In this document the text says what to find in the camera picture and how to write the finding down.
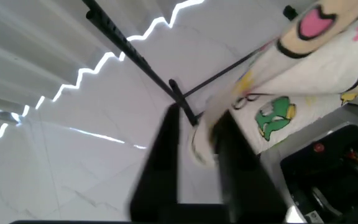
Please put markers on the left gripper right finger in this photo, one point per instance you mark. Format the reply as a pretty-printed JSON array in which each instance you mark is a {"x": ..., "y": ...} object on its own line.
[{"x": 247, "y": 186}]

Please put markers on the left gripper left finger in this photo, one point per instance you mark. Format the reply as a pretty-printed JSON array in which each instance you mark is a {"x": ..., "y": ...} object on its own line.
[{"x": 160, "y": 180}]

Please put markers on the cream printed garment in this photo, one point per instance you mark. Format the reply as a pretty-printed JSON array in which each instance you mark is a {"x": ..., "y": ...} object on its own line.
[{"x": 322, "y": 71}]

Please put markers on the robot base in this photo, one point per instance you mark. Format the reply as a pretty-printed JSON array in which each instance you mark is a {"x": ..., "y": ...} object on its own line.
[{"x": 322, "y": 174}]

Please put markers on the black clothes rack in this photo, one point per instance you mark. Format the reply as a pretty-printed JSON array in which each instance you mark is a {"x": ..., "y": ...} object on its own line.
[{"x": 126, "y": 46}]

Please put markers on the white curtain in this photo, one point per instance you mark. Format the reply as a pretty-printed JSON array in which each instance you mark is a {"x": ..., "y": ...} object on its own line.
[{"x": 26, "y": 46}]

